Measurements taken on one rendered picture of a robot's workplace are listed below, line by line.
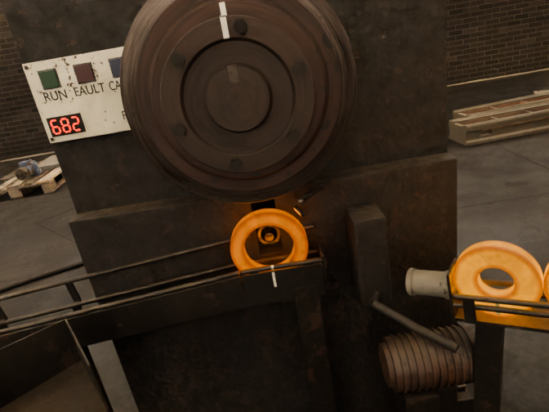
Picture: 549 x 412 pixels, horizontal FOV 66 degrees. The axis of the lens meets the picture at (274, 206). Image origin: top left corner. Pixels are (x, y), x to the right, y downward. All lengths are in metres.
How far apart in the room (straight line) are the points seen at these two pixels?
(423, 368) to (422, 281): 0.19
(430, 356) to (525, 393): 0.74
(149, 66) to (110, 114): 0.23
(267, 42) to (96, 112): 0.47
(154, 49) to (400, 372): 0.83
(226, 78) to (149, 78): 0.17
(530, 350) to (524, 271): 1.01
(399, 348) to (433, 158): 0.45
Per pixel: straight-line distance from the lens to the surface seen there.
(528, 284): 0.93
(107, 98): 1.07
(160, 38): 0.88
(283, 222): 0.98
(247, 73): 0.78
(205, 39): 0.79
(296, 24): 0.84
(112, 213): 1.12
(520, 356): 1.87
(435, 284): 0.96
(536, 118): 4.61
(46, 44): 1.13
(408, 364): 1.03
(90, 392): 1.01
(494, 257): 0.91
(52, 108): 1.12
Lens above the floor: 1.21
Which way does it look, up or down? 22 degrees down
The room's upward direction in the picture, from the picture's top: 10 degrees counter-clockwise
